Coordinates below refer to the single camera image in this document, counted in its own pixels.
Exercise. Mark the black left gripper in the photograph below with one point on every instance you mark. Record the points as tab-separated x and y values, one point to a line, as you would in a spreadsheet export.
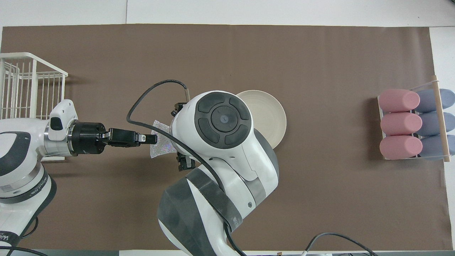
89	138

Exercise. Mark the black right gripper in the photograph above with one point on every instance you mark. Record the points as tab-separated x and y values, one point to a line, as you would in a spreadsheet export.
185	164

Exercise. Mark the silver mesh sponge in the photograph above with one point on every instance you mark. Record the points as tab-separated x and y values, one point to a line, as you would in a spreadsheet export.
161	147

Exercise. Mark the cream round plate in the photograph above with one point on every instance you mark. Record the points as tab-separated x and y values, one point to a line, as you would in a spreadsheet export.
270	117

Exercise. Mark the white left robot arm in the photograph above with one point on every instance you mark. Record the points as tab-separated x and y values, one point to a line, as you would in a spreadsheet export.
17	124

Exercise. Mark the brown table mat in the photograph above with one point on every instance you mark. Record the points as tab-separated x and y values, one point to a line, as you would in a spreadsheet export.
142	53

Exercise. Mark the pink plastic cup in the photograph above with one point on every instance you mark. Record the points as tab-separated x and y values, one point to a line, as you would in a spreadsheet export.
398	100
400	124
400	147

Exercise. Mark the blue plastic cup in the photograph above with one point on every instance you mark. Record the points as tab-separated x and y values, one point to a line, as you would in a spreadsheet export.
430	146
428	101
428	124

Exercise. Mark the cup rack with wooden rod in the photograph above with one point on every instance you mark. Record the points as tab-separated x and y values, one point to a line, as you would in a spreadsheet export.
443	135

